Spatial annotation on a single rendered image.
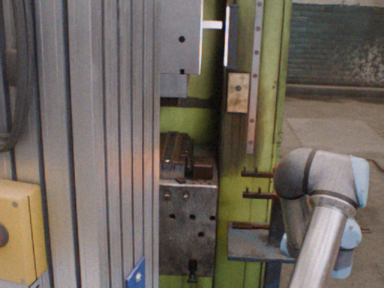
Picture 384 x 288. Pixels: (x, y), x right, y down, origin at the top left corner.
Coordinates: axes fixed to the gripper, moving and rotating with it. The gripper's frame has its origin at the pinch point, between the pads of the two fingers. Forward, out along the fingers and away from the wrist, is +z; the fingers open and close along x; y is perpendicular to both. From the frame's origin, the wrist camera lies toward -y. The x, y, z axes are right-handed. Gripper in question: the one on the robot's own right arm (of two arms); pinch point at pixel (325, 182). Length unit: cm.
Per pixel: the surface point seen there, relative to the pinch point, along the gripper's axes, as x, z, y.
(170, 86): -58, 36, -24
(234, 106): -31, 48, -14
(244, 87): -27, 48, -22
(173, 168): -56, 36, 11
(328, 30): 139, 637, 2
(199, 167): -45, 36, 10
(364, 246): 71, 147, 108
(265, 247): -17.3, 12.2, 33.9
